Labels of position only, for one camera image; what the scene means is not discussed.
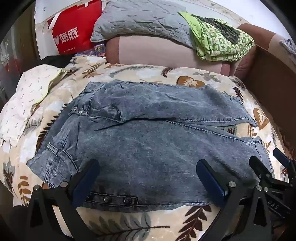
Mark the white patterned cloth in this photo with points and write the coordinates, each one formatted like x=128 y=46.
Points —
x=25 y=92

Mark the grey quilted cloth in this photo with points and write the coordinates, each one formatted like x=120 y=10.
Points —
x=289 y=46

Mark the green patterned cloth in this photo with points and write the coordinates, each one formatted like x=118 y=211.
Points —
x=215 y=47

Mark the black cloth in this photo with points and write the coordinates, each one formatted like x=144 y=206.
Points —
x=57 y=60

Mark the blue denim pants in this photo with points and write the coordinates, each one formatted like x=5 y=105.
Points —
x=150 y=150

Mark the red shopping bag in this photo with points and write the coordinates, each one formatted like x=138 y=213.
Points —
x=71 y=25

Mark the cardboard box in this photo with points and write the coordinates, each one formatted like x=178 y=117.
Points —
x=272 y=76

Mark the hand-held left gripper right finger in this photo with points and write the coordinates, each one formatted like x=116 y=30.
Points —
x=211 y=183

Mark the leaf print blanket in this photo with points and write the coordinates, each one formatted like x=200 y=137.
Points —
x=148 y=71

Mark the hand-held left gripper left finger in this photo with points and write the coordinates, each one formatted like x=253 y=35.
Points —
x=85 y=183

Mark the dark green striped cloth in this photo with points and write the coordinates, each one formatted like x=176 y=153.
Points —
x=219 y=27

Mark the small colourful packet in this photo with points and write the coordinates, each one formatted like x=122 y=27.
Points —
x=100 y=49

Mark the grey quilted pillow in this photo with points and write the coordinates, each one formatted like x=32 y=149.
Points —
x=138 y=18

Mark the pink bolster cushion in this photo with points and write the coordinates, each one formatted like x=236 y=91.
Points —
x=157 y=51

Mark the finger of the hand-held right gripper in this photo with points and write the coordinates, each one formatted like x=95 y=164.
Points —
x=281 y=157
x=260 y=169

